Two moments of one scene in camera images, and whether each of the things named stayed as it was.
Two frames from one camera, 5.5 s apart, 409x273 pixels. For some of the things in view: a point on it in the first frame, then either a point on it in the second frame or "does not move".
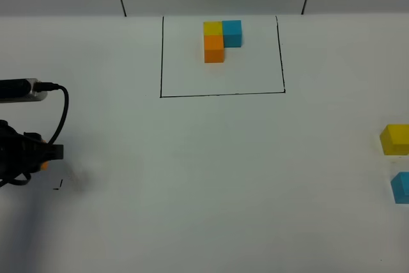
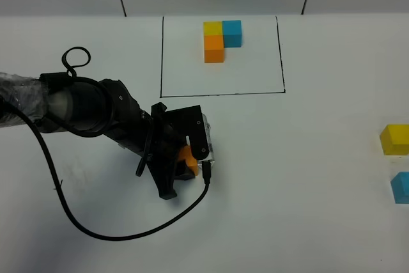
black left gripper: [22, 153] → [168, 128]
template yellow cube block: [213, 28] does not move
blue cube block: [400, 187] does not move
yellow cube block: [394, 139] does not move
